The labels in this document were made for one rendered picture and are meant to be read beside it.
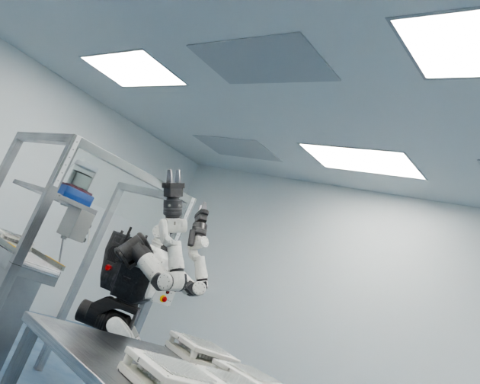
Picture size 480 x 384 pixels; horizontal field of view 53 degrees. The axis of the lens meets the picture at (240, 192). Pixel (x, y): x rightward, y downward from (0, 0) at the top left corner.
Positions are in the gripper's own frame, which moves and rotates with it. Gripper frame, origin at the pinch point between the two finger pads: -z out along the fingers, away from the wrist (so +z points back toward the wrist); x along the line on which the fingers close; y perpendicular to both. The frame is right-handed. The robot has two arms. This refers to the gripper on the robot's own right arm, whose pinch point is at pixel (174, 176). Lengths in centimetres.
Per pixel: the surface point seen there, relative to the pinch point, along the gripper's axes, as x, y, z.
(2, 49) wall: 104, -413, -143
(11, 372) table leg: -75, 3, 69
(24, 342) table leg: -71, 4, 59
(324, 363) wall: 309, -89, 198
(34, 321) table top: -71, 10, 51
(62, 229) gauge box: 17, -125, 37
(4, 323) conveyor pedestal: -15, -134, 94
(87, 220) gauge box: 25, -109, 30
